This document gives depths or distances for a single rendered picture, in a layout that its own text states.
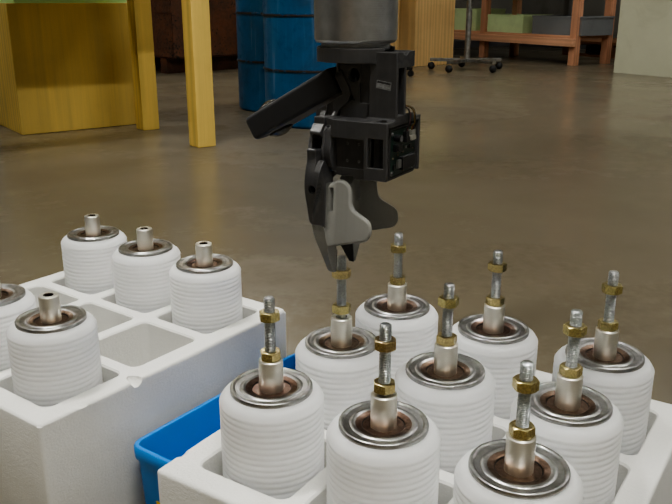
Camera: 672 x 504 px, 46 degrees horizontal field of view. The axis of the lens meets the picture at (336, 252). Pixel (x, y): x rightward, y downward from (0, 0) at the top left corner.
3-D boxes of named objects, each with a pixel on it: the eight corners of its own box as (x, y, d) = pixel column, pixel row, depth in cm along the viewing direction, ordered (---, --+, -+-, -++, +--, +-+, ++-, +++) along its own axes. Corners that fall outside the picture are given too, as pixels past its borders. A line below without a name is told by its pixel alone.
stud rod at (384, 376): (375, 408, 65) (377, 324, 63) (381, 403, 66) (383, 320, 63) (386, 411, 65) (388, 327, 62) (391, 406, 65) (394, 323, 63)
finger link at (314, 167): (315, 227, 72) (322, 131, 71) (301, 225, 73) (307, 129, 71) (340, 222, 76) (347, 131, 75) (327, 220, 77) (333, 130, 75)
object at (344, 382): (336, 458, 93) (336, 318, 88) (401, 490, 87) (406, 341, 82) (279, 495, 86) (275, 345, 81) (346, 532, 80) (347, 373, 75)
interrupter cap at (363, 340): (337, 325, 86) (337, 319, 86) (392, 344, 82) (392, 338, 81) (289, 347, 81) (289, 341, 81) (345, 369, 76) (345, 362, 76)
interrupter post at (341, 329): (340, 339, 83) (340, 310, 82) (357, 345, 81) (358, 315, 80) (325, 346, 81) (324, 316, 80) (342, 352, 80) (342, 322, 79)
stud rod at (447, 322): (449, 355, 75) (453, 281, 73) (452, 360, 74) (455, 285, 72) (439, 356, 75) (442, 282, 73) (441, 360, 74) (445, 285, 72)
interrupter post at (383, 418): (403, 431, 65) (404, 396, 64) (377, 438, 64) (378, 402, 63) (388, 418, 67) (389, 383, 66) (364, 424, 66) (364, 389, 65)
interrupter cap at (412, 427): (446, 439, 64) (446, 431, 64) (364, 462, 61) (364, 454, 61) (399, 398, 71) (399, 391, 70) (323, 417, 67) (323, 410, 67)
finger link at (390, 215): (392, 268, 78) (388, 181, 74) (340, 259, 81) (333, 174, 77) (405, 256, 80) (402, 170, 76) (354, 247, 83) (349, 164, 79)
